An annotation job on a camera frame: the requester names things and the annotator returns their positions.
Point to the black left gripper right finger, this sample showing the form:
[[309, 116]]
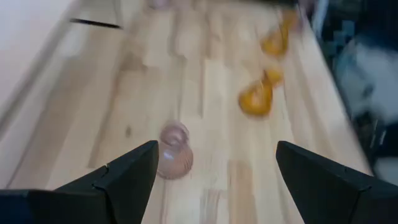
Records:
[[335, 196]]

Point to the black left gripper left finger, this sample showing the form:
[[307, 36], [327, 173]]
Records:
[[93, 202]]

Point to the pink ribbed glass candle holder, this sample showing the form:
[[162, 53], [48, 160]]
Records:
[[177, 155]]

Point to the amber ribbed glass candle holder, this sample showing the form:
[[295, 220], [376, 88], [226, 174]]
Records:
[[275, 43], [256, 99]]

